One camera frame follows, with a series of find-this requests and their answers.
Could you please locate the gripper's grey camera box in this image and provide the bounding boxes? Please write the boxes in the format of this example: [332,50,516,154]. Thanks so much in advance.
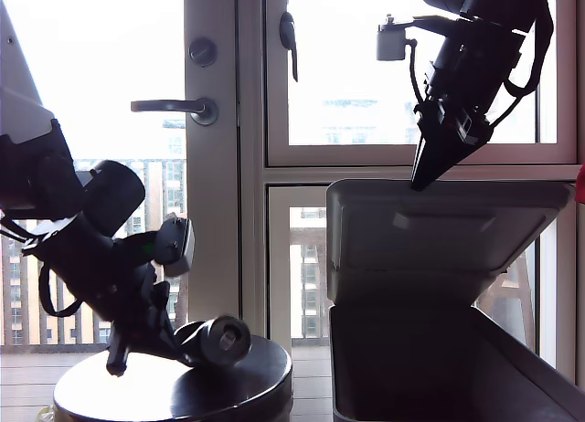
[376,14,458,62]
[116,216,197,278]

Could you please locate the black looped gripper cable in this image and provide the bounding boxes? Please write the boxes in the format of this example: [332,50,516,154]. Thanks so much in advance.
[38,262,86,317]
[491,0,557,126]

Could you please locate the white window frame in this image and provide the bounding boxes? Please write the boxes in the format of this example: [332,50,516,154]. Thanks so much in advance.
[239,0,585,377]

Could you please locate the metal door lever handle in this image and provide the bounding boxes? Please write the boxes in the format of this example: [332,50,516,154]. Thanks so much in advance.
[130,97,219,127]

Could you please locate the thin black camera cable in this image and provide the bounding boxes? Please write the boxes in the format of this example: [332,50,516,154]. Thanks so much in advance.
[408,37,431,108]

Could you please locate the white balcony door frame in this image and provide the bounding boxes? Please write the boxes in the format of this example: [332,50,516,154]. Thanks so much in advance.
[182,0,241,337]

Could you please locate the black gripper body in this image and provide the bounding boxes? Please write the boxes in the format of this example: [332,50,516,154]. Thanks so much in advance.
[25,214,159,345]
[414,19,527,145]

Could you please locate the round metal door lock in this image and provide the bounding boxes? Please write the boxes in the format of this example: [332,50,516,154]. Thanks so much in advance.
[188,37,218,68]

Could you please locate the dark window handle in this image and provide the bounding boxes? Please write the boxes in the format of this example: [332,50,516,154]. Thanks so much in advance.
[279,10,300,83]

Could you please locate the grey plastic bin lid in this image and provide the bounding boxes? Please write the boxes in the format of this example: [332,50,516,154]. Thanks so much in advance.
[325,178,576,304]

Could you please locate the dark balcony railing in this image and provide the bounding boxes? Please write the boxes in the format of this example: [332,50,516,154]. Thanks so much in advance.
[0,159,186,355]

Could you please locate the round dark metal platform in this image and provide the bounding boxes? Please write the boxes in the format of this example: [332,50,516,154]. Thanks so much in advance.
[52,332,293,422]

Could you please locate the dark drink can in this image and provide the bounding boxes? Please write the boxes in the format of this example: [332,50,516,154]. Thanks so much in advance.
[175,315,252,367]

